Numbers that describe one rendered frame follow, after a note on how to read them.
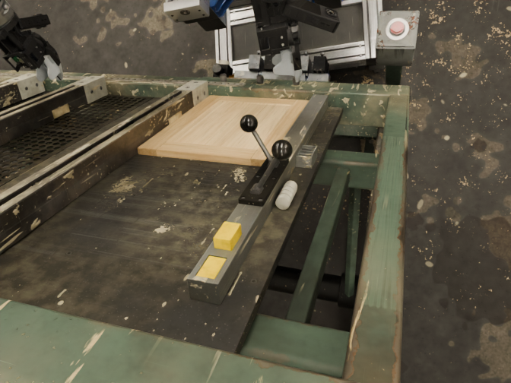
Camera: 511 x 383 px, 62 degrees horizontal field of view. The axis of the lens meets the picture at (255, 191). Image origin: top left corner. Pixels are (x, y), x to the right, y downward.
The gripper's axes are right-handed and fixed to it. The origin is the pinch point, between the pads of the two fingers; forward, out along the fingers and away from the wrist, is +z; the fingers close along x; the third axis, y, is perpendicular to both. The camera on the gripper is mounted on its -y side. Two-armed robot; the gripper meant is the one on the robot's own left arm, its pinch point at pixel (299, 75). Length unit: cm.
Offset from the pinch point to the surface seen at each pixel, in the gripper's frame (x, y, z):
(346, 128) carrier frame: -78, -22, 89
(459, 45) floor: -110, -84, 76
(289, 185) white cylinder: 21.5, 5.6, 11.0
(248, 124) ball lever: 11.8, 12.0, 1.2
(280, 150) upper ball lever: 25.4, 5.8, -3.2
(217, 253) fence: 42.9, 17.7, 0.0
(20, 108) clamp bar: -29, 85, 14
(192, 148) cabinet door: -1.4, 29.7, 17.1
